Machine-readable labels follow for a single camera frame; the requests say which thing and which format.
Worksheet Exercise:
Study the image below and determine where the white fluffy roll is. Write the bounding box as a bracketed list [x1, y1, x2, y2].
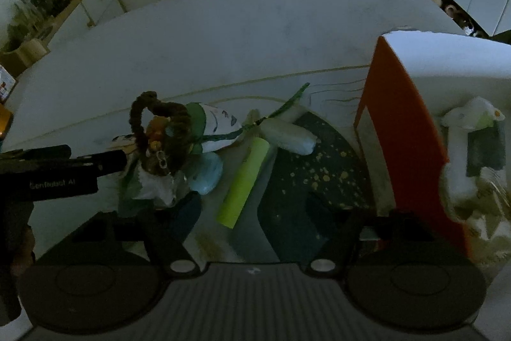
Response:
[259, 119, 318, 156]

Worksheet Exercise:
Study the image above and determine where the silver foil snack bag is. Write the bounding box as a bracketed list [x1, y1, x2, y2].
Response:
[466, 167, 510, 267]

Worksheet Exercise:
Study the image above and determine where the brown braided flower basket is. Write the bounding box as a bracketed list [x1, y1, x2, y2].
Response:
[129, 91, 191, 176]

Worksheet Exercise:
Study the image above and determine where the white green tissue pack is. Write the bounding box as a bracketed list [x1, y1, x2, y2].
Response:
[440, 97, 507, 206]

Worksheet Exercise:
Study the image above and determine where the green wrapped ribbon stick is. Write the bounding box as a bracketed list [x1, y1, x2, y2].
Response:
[242, 82, 310, 132]

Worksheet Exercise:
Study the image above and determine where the lime green paper roll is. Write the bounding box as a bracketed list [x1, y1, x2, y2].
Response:
[217, 138, 270, 229]

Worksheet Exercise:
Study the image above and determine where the dark green speckled mat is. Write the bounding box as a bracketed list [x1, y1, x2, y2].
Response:
[257, 112, 376, 265]

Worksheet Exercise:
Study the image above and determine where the red and white cardboard box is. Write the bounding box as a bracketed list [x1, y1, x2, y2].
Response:
[354, 31, 510, 263]

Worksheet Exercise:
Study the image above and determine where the small white side cabinet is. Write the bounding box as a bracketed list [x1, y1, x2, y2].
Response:
[1, 0, 127, 78]

